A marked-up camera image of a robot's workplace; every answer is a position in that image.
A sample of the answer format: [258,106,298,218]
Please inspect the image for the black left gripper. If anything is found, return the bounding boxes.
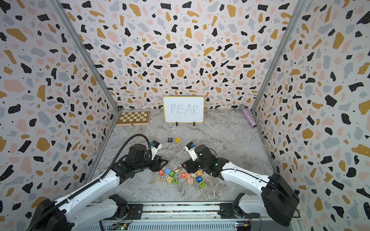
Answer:
[134,153,170,172]

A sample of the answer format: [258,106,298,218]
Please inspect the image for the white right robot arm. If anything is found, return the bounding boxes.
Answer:
[182,142,300,227]

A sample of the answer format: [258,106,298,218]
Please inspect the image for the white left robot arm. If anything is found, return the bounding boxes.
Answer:
[27,134,168,231]

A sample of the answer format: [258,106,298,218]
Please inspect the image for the green I block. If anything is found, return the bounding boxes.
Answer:
[199,181,206,188]

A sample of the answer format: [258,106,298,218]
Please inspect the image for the wooden chessboard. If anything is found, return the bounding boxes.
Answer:
[116,111,150,127]

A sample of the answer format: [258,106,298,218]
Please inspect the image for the yellow framed whiteboard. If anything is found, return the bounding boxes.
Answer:
[163,96,205,123]

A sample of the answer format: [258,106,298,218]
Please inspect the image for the pink glitter bottle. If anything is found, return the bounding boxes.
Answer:
[239,105,257,128]

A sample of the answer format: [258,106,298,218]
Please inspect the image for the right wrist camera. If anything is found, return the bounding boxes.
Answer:
[185,142,198,161]

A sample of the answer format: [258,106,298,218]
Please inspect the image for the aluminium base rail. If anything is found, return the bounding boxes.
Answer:
[65,199,263,231]

